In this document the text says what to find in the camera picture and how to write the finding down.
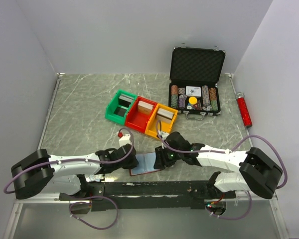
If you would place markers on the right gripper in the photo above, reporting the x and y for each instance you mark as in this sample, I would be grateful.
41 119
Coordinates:
161 161

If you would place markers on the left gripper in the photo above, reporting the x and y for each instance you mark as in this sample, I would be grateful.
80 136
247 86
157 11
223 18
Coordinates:
133 163

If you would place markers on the red leather card holder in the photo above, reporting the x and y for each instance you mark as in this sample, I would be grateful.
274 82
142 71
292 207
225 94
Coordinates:
145 165

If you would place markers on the black VIP card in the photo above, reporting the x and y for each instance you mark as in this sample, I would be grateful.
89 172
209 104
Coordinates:
120 111

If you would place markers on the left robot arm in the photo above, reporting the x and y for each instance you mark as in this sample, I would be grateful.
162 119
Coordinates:
42 172

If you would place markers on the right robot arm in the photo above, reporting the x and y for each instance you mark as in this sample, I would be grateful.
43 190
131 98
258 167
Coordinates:
248 170

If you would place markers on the cards in yellow bin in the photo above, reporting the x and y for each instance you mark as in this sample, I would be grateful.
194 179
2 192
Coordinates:
164 115

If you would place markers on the cards in red bin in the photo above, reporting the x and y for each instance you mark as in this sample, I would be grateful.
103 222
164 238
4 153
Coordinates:
144 107

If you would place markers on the cards in green bin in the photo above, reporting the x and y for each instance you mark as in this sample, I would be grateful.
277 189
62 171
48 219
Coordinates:
125 100

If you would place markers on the white playing card deck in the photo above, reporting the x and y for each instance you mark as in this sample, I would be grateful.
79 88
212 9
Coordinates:
193 91

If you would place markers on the yellow plastic bin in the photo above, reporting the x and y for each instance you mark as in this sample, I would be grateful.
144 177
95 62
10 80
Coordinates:
154 124

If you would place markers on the cartoon sticker tag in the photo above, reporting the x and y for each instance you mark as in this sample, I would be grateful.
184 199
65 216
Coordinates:
94 178

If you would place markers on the red plastic bin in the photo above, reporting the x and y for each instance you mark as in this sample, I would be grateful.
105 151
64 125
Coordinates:
138 121

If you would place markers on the green plastic bin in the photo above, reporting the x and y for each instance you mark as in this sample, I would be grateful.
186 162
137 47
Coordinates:
109 112

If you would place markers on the yellow dealer chip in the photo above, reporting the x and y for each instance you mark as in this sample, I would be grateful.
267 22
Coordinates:
192 100

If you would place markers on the black poker chip case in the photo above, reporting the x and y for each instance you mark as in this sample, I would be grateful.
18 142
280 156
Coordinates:
195 67

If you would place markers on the red glitter tube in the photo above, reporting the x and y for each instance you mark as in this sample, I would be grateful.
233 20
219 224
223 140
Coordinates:
240 98

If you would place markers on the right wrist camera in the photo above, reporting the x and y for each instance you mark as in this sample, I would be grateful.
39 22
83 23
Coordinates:
162 135

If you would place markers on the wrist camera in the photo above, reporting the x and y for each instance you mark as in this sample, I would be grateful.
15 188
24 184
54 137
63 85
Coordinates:
162 135
125 139

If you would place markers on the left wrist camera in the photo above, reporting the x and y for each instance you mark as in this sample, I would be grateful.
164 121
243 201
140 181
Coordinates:
125 139

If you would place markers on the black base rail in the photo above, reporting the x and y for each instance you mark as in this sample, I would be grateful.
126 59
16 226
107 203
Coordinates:
149 195

